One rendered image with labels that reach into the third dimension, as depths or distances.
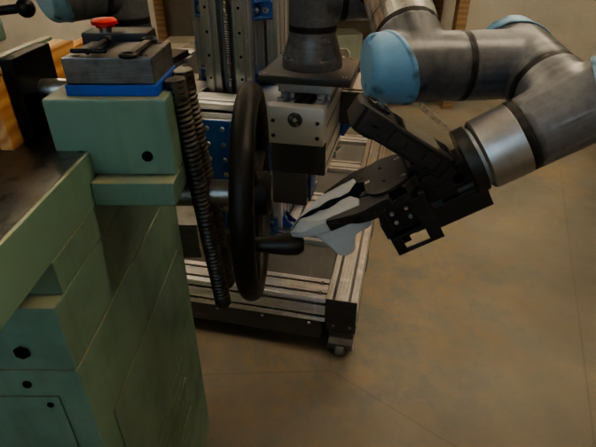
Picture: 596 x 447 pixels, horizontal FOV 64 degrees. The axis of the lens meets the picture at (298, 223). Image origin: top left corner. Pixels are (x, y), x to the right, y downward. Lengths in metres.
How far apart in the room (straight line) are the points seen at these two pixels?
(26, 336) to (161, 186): 0.21
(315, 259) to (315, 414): 0.47
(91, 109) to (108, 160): 0.06
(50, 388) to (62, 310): 0.11
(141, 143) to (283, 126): 0.59
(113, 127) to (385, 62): 0.30
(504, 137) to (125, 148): 0.40
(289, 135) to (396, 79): 0.63
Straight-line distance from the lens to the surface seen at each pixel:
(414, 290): 1.78
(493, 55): 0.56
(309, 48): 1.19
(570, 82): 0.52
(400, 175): 0.49
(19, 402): 0.65
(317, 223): 0.51
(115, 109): 0.56
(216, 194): 0.64
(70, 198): 0.55
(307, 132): 1.11
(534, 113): 0.50
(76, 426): 0.66
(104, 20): 0.64
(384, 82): 0.52
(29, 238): 0.48
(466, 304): 1.78
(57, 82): 0.65
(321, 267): 1.50
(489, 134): 0.50
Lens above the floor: 1.12
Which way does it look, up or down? 32 degrees down
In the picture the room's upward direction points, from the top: straight up
